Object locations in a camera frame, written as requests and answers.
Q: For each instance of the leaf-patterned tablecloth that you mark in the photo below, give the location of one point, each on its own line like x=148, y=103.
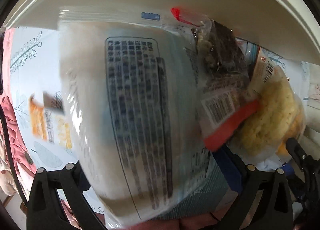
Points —
x=34, y=69

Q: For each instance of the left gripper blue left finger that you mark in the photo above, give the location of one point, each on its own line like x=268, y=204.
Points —
x=44, y=206

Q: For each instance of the red-edged clear dark snack packet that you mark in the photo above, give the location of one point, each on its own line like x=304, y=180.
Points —
x=221, y=74

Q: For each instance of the light blue snack bag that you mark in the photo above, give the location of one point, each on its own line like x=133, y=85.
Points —
x=130, y=97

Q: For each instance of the pink garment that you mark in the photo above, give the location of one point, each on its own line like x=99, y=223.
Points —
x=19, y=151

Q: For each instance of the floral white curtain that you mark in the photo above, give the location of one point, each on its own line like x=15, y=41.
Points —
x=311, y=104

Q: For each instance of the orange white oat bar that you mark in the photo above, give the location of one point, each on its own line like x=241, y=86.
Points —
x=48, y=121

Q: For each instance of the white red-striped snack packet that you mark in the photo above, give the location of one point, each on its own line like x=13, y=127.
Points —
x=263, y=71

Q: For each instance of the white plastic organizer tray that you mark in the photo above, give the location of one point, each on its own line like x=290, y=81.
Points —
x=286, y=27

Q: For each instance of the clear bag rice crackers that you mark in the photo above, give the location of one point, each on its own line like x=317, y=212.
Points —
x=280, y=117

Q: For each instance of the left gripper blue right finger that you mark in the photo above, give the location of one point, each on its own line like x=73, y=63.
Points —
x=274, y=210

